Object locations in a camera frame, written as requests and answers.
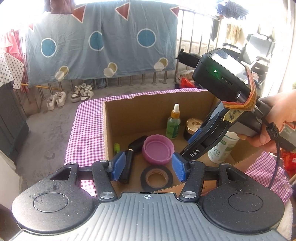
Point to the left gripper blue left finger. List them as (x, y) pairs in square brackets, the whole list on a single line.
[(116, 166)]

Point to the pink collapsible cup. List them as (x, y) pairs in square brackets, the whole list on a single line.
[(158, 149)]

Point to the brown white sneaker right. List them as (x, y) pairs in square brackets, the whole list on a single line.
[(86, 93)]

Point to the dark grey storage cabinet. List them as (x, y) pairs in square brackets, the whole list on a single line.
[(13, 127)]

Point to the pink checkered tablecloth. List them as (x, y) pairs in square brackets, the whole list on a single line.
[(101, 123)]

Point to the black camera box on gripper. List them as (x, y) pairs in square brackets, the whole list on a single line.
[(227, 79)]

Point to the person right hand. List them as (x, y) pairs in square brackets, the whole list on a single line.
[(282, 110)]

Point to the brown white sneaker left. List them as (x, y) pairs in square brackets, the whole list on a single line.
[(77, 94)]

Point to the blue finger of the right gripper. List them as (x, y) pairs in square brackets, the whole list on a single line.
[(194, 136)]

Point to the green dropper bottle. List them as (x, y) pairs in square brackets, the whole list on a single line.
[(173, 123)]

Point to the gold lid jar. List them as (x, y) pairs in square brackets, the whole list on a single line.
[(192, 125)]

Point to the brown cardboard box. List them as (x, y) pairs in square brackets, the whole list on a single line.
[(127, 118)]

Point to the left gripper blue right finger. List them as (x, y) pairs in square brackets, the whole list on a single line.
[(181, 167)]

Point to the white polka dot cloth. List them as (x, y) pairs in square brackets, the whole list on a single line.
[(11, 70)]

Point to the blue patterned bedsheet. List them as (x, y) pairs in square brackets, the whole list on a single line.
[(103, 40)]

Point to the brown white sneaker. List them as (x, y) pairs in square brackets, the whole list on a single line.
[(86, 93), (77, 94)]

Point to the white supplement bottle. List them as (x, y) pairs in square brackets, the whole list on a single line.
[(222, 150)]

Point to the black cylindrical bottle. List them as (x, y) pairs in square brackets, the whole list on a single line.
[(133, 148)]

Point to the black tape roll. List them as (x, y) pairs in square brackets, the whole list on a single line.
[(154, 178)]

